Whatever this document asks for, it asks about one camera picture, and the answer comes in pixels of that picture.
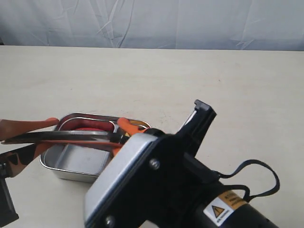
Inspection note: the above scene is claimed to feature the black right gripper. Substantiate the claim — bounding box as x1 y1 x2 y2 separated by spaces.
117 100 217 171

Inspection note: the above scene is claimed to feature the steel two-compartment lunch box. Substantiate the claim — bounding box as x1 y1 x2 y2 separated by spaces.
39 112 152 183

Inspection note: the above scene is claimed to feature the black and grey right robot arm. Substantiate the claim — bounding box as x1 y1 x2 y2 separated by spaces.
100 100 274 228

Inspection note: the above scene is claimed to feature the red toy sausage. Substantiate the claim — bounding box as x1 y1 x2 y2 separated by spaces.
71 127 104 132

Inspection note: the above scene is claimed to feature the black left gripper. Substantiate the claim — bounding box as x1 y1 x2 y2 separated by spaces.
0 141 57 228

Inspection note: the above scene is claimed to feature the blue-grey backdrop cloth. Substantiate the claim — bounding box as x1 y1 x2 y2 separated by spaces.
0 0 304 51

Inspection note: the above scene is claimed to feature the dark transparent lunch box lid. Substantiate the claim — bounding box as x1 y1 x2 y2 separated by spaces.
1 131 129 150

